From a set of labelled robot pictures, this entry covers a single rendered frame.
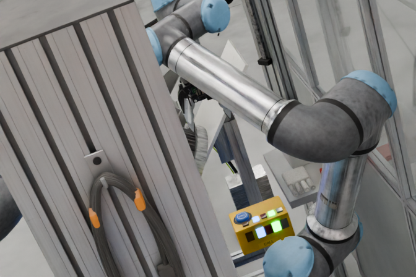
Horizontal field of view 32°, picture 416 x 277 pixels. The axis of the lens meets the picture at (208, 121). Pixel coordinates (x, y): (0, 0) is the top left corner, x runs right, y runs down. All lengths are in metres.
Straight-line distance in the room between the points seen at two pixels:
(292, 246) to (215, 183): 2.73
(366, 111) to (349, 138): 0.07
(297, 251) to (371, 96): 0.42
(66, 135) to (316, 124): 0.50
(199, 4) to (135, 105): 0.60
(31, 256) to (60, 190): 3.45
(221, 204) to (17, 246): 1.30
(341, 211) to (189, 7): 0.54
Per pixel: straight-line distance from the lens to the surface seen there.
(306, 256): 1.60
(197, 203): 1.05
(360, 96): 1.36
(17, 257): 4.51
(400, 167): 2.08
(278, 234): 2.11
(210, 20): 1.51
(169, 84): 2.31
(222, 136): 2.58
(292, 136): 1.30
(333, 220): 1.61
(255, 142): 4.62
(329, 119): 1.31
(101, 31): 0.92
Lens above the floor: 2.28
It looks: 27 degrees down
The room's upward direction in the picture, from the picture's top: 20 degrees counter-clockwise
